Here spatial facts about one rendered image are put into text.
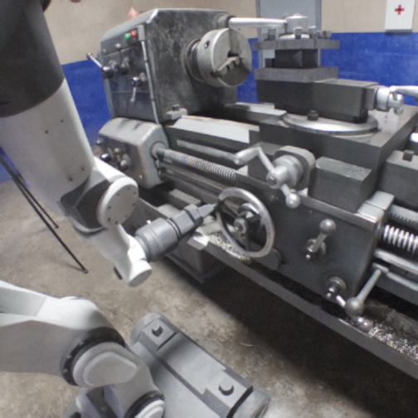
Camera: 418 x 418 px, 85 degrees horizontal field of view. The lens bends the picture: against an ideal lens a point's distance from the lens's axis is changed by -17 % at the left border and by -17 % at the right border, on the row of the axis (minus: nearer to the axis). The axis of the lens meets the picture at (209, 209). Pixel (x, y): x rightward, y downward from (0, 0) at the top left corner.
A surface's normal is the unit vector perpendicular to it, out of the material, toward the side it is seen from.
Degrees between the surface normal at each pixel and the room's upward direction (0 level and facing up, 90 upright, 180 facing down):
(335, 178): 90
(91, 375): 90
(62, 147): 110
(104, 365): 90
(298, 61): 90
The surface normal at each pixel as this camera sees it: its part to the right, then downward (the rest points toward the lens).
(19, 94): 0.59, 0.69
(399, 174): -0.74, 0.42
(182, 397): -0.10, -0.84
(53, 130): 0.84, 0.48
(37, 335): 0.73, 0.29
